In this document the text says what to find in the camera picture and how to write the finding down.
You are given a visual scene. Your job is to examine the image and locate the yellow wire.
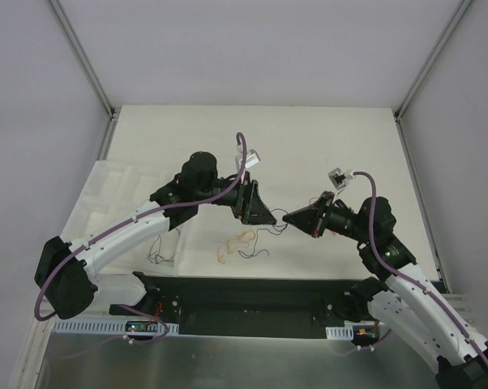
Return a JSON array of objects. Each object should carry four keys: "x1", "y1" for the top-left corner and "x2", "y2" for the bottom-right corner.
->
[{"x1": 215, "y1": 229, "x2": 258, "y2": 264}]

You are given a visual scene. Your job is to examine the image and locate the blue wire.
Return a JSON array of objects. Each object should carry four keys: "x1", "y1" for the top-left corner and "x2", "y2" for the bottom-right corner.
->
[{"x1": 238, "y1": 208, "x2": 292, "y2": 259}]

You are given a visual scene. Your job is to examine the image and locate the black wire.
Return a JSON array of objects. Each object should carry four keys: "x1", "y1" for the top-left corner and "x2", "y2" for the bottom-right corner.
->
[{"x1": 146, "y1": 229, "x2": 182, "y2": 265}]

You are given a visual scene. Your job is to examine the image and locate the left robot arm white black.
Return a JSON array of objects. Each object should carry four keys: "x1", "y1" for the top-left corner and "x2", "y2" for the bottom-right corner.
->
[{"x1": 34, "y1": 152, "x2": 276, "y2": 321}]

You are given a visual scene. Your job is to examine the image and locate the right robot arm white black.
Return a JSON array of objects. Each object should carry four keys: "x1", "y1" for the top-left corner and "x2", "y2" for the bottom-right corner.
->
[{"x1": 283, "y1": 191, "x2": 488, "y2": 388}]

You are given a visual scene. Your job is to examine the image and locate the white compartment tray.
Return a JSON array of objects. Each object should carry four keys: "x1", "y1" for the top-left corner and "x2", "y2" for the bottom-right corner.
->
[{"x1": 61, "y1": 160, "x2": 182, "y2": 276}]

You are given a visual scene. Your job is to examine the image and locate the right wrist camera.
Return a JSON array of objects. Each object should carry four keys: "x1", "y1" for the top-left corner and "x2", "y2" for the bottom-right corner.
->
[{"x1": 327, "y1": 168, "x2": 354, "y2": 191}]

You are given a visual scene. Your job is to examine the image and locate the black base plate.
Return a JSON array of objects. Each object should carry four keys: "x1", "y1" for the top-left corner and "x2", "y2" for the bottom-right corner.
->
[{"x1": 132, "y1": 275, "x2": 372, "y2": 339}]

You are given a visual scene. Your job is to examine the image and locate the right white cable duct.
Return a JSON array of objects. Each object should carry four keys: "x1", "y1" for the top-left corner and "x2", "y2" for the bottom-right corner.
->
[{"x1": 325, "y1": 325, "x2": 354, "y2": 341}]

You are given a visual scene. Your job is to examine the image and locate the white cable duct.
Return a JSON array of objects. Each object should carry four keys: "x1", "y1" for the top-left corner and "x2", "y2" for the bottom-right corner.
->
[
  {"x1": 325, "y1": 325, "x2": 354, "y2": 341},
  {"x1": 54, "y1": 318, "x2": 179, "y2": 336}
]

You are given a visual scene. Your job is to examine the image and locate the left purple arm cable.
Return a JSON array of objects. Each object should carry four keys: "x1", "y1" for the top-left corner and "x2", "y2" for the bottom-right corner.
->
[{"x1": 33, "y1": 131, "x2": 250, "y2": 345}]

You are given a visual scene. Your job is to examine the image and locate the left white cable duct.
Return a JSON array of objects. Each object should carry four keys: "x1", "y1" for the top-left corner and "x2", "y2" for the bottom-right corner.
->
[{"x1": 54, "y1": 318, "x2": 179, "y2": 336}]

